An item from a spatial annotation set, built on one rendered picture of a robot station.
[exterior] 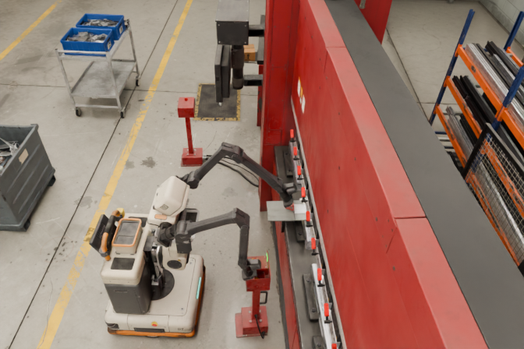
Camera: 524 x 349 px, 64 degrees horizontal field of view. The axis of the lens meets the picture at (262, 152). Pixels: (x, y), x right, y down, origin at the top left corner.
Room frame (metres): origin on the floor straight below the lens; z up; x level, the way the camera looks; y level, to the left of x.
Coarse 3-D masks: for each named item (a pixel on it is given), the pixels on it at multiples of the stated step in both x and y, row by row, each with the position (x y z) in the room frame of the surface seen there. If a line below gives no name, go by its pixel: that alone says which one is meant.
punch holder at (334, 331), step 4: (332, 308) 1.05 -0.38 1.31; (332, 312) 1.03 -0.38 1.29; (332, 316) 1.02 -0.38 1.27; (332, 320) 1.01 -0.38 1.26; (336, 320) 0.97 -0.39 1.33; (332, 324) 0.99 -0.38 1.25; (336, 324) 0.96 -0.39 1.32; (332, 328) 0.98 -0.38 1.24; (336, 328) 0.95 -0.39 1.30; (332, 332) 0.97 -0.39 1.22; (336, 332) 0.94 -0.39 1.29; (332, 336) 0.96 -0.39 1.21; (336, 336) 0.93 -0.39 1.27; (340, 336) 0.91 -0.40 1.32; (332, 340) 0.94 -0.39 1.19; (336, 340) 0.91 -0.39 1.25; (340, 340) 0.91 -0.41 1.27; (340, 344) 0.91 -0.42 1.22
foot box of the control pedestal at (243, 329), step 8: (240, 312) 1.69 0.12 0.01; (248, 312) 1.63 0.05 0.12; (264, 312) 1.64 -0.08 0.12; (240, 320) 1.62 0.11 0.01; (248, 320) 1.57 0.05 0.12; (264, 320) 1.57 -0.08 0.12; (240, 328) 1.56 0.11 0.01; (248, 328) 1.51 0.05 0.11; (256, 328) 1.52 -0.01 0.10; (264, 328) 1.53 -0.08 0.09; (240, 336) 1.50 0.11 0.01; (248, 336) 1.50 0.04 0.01; (256, 336) 1.51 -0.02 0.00
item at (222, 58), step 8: (224, 48) 3.20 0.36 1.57; (216, 56) 3.01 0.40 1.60; (224, 56) 3.07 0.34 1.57; (216, 64) 2.88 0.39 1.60; (224, 64) 2.94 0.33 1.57; (216, 72) 2.88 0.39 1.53; (224, 72) 2.91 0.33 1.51; (216, 80) 2.88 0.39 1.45; (224, 80) 2.91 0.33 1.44; (216, 88) 2.88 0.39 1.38; (224, 88) 2.91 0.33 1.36; (216, 96) 2.88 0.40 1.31; (224, 96) 2.91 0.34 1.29
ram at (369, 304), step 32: (320, 96) 1.88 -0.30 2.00; (320, 128) 1.78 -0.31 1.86; (320, 160) 1.68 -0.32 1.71; (352, 160) 1.24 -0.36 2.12; (320, 192) 1.58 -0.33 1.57; (352, 192) 1.16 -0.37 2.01; (320, 224) 1.47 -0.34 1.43; (352, 224) 1.08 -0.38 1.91; (352, 256) 1.00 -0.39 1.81; (384, 256) 0.79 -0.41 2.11; (352, 288) 0.92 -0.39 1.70; (384, 288) 0.73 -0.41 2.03; (352, 320) 0.84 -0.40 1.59; (384, 320) 0.67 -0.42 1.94
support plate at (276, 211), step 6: (270, 204) 1.99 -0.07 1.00; (276, 204) 1.99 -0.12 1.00; (282, 204) 1.99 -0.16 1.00; (270, 210) 1.93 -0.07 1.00; (276, 210) 1.93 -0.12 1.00; (282, 210) 1.94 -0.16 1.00; (288, 210) 1.94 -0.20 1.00; (270, 216) 1.88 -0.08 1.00; (276, 216) 1.88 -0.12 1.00; (282, 216) 1.89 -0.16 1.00; (288, 216) 1.89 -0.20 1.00; (300, 216) 1.89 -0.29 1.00
